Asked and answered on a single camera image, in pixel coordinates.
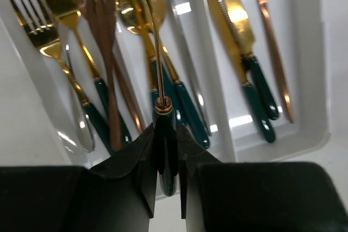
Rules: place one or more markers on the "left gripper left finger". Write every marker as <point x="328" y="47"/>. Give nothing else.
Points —
<point x="115" y="195"/>

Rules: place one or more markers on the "silver rose fork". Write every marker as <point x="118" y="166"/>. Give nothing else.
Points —
<point x="44" y="36"/>

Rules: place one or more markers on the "gold knife green handle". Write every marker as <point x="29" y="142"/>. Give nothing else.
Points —
<point x="238" y="20"/>
<point x="258" y="112"/>

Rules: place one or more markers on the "rose gold knife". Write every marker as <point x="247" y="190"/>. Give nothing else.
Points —
<point x="276" y="60"/>

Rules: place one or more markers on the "rose gold fork long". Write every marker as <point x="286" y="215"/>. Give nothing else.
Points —
<point x="121" y="74"/>

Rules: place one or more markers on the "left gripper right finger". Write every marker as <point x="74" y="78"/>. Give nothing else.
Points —
<point x="254" y="196"/>

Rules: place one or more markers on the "white cutlery tray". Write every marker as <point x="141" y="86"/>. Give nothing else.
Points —
<point x="42" y="124"/>

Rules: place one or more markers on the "silver spoon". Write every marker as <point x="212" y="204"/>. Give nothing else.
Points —
<point x="178" y="32"/>

